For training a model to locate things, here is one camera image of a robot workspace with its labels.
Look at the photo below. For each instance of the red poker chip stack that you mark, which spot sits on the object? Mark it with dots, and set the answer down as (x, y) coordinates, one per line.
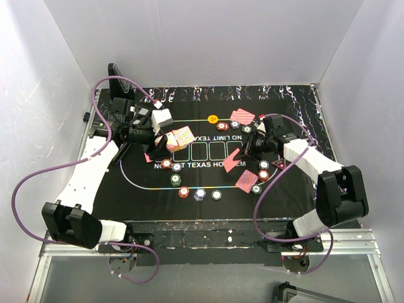
(183, 192)

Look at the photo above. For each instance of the blue poker chip stack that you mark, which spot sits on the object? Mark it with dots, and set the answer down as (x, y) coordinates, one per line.
(199, 194)

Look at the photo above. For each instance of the yellow big blind button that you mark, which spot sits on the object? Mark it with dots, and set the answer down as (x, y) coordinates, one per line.
(212, 119)

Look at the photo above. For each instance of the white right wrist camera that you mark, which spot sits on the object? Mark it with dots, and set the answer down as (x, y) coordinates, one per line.
(260, 127)

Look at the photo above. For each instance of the black poker felt mat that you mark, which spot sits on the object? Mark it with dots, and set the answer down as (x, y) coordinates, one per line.
(141, 191)

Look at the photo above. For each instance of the red cards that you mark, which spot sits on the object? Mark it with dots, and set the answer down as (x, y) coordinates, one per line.
(242, 116)
(246, 181)
(148, 158)

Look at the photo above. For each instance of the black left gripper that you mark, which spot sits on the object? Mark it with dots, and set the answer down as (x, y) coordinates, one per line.
(160, 151)

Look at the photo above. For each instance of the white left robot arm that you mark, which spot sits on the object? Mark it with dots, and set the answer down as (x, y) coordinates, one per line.
(69, 219)

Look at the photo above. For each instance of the red playing card box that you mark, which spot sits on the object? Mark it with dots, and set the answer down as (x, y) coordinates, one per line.
(178, 139)

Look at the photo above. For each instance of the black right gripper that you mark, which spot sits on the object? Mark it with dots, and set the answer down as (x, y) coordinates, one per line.
(249, 150)

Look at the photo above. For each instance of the black red all-in triangle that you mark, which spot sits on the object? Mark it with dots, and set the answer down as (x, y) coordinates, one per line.
(280, 163)

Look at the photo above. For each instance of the green chips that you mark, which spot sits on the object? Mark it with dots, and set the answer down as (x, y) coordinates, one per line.
(175, 180)
(246, 129)
(256, 189)

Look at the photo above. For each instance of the green poker chip stack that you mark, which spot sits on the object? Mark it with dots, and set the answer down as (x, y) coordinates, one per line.
(216, 195)

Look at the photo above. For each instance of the blue chips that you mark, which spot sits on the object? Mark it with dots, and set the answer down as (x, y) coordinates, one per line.
(264, 165)
(235, 124)
(176, 167)

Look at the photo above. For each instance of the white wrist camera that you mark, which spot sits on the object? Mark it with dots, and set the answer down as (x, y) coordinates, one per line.
(260, 127)
(160, 118)

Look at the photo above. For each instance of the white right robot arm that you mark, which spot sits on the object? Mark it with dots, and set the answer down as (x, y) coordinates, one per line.
(340, 190)

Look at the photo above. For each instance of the black case bottom right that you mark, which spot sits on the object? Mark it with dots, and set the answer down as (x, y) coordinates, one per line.
(288, 293)

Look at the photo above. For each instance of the black white chess board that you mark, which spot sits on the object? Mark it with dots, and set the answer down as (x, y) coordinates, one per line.
(121, 152)

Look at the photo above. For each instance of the black chess board lid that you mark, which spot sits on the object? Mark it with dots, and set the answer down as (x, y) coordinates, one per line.
(119, 88)

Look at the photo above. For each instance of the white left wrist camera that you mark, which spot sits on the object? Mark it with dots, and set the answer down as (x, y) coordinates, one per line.
(160, 118)

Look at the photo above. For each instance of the red card being dealt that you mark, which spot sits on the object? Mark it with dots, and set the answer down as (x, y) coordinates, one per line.
(232, 160)

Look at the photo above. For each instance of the red chips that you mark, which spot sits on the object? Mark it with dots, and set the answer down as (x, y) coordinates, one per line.
(263, 175)
(222, 126)
(166, 164)

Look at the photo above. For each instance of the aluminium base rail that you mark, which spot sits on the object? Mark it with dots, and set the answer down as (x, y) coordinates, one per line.
(215, 265)

